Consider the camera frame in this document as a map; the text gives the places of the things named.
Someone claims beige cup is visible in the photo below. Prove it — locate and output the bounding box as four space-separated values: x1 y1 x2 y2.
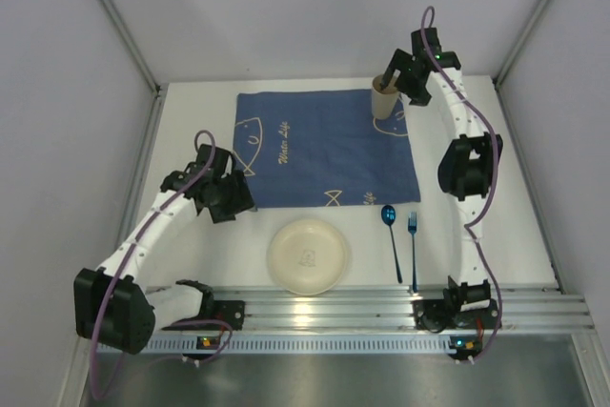
371 74 399 120

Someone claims cream round plate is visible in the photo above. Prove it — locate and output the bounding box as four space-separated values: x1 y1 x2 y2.
267 218 351 296

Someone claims blue cloth placemat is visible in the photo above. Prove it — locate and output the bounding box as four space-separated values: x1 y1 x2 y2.
233 90 420 209

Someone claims blue metal fork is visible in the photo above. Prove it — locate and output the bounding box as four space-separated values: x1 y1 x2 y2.
407 211 418 294

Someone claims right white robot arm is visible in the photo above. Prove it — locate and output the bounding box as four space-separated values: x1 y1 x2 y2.
380 26 503 329

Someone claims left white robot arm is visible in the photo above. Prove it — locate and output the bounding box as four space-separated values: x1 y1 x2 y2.
73 144 255 355

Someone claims dark blue spoon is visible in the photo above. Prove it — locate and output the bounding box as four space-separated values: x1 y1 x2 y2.
380 205 403 284

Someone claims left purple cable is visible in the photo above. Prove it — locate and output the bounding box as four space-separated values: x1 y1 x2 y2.
88 129 234 400

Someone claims purple cable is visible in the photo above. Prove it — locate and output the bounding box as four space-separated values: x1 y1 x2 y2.
420 6 503 364
88 129 234 400

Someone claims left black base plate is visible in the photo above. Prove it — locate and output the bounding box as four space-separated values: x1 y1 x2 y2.
164 300 246 331

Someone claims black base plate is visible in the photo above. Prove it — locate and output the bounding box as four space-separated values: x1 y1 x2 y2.
413 299 498 334
164 300 246 331

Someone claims slotted grey cable duct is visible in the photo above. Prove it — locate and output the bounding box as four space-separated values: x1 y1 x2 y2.
94 334 482 356

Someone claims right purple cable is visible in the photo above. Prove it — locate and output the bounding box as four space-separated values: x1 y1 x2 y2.
420 6 503 364

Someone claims aluminium frame rail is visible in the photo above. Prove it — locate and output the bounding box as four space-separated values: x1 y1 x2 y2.
214 286 595 335

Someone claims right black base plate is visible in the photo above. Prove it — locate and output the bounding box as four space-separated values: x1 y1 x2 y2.
413 299 498 334

